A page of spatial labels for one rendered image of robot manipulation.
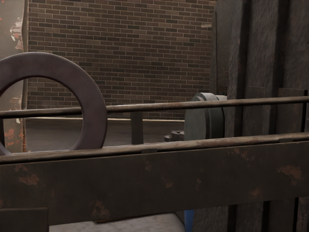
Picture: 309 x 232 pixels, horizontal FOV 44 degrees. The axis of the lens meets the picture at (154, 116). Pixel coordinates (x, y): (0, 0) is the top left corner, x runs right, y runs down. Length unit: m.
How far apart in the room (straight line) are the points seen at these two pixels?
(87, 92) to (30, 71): 0.08
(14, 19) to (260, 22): 2.18
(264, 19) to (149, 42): 5.62
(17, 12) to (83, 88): 2.58
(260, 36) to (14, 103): 2.21
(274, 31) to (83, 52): 5.67
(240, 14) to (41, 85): 5.53
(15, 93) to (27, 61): 2.54
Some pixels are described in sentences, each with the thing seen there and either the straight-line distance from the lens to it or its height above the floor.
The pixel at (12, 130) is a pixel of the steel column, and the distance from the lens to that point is 3.09.
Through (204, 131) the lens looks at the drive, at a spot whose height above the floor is 0.50.
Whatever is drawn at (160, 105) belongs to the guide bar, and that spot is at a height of 0.70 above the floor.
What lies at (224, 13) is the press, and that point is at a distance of 5.69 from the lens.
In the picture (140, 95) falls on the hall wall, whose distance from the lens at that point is 6.73.
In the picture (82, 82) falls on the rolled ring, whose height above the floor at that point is 0.73.
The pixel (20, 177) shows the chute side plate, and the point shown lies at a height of 0.61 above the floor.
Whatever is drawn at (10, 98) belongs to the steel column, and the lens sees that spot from 3.07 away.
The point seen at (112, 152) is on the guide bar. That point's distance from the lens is 0.52.
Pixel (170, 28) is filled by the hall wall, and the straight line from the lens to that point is 6.89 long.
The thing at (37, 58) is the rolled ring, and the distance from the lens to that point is 0.52.
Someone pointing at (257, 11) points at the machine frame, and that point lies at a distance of 1.26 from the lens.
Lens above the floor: 0.74
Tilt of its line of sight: 6 degrees down
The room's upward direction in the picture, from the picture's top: 3 degrees clockwise
